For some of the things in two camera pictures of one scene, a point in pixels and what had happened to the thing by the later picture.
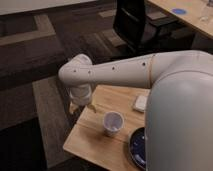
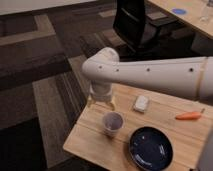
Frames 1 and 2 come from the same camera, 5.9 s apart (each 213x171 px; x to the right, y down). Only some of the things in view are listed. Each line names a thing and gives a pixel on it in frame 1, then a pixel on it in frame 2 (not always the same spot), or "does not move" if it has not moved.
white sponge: (140, 103) does not move
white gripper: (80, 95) → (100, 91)
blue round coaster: (179, 11) does not move
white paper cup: (112, 123) does not move
